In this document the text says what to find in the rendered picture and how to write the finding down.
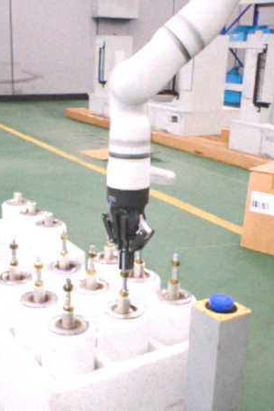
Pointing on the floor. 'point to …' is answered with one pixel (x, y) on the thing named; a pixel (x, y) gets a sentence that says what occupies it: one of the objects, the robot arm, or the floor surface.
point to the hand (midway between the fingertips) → (126, 260)
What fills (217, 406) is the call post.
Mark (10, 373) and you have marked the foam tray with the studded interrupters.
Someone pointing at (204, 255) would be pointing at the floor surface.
